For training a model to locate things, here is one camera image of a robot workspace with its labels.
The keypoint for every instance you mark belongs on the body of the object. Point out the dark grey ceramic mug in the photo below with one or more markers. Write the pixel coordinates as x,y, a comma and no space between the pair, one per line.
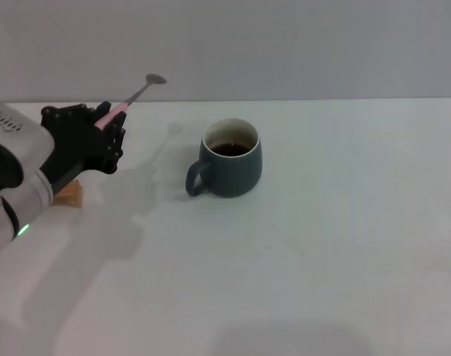
233,174

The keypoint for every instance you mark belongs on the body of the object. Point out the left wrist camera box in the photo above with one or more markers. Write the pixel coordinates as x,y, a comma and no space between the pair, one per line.
21,148

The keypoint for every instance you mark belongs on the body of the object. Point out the dark coffee liquid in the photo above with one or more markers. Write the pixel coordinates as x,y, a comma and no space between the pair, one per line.
231,149

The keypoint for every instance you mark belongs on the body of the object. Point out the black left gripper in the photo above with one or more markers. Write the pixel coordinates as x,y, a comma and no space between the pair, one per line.
77,148

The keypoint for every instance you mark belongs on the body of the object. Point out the light wooden spoon rest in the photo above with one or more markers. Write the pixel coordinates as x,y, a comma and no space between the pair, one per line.
73,194

